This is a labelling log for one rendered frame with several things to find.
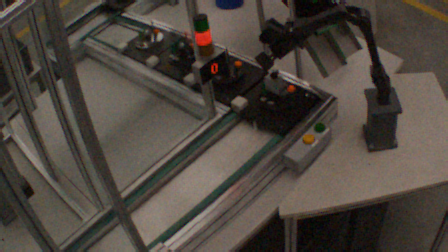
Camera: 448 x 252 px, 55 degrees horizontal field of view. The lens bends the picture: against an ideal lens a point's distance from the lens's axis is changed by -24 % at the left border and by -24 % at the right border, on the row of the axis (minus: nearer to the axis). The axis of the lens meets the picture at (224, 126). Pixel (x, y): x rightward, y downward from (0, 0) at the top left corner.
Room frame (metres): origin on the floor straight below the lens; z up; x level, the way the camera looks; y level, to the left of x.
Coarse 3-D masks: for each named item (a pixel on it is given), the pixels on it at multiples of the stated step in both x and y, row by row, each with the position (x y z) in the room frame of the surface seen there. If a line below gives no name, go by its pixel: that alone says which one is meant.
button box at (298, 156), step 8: (312, 128) 1.38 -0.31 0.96; (328, 128) 1.36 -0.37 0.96; (320, 136) 1.33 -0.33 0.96; (328, 136) 1.35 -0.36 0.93; (296, 144) 1.32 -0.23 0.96; (304, 144) 1.31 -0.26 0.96; (312, 144) 1.30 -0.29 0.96; (320, 144) 1.32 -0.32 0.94; (288, 152) 1.29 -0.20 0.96; (296, 152) 1.28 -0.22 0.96; (304, 152) 1.27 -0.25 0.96; (312, 152) 1.29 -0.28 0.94; (288, 160) 1.27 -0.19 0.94; (296, 160) 1.25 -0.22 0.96; (304, 160) 1.26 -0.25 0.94; (296, 168) 1.24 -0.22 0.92
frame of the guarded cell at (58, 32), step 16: (32, 0) 0.82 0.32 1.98; (48, 0) 0.84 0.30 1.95; (0, 16) 0.79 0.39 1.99; (16, 16) 0.79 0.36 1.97; (48, 16) 0.84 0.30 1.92; (0, 32) 0.76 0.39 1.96; (64, 32) 0.86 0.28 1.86; (64, 48) 0.85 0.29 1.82; (64, 64) 0.84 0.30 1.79; (80, 96) 0.85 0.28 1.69; (80, 112) 0.85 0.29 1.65; (80, 128) 0.85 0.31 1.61; (96, 144) 0.85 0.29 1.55; (96, 160) 0.84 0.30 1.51; (112, 176) 0.86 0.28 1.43; (112, 192) 0.85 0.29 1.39; (128, 224) 0.85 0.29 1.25
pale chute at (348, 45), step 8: (344, 24) 1.84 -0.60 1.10; (336, 32) 1.81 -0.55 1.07; (344, 32) 1.82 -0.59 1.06; (352, 32) 1.80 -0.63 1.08; (336, 40) 1.78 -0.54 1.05; (344, 40) 1.79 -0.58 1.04; (352, 40) 1.80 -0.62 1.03; (344, 48) 1.76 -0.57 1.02; (352, 48) 1.77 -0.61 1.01; (360, 48) 1.76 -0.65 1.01; (344, 56) 1.69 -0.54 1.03
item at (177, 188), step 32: (224, 128) 1.49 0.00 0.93; (160, 160) 1.37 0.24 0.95; (192, 160) 1.38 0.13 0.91; (224, 160) 1.35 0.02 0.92; (256, 160) 1.30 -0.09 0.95; (128, 192) 1.23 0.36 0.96; (160, 192) 1.25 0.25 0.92; (192, 192) 1.23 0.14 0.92; (224, 192) 1.19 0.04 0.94; (160, 224) 1.10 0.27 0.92
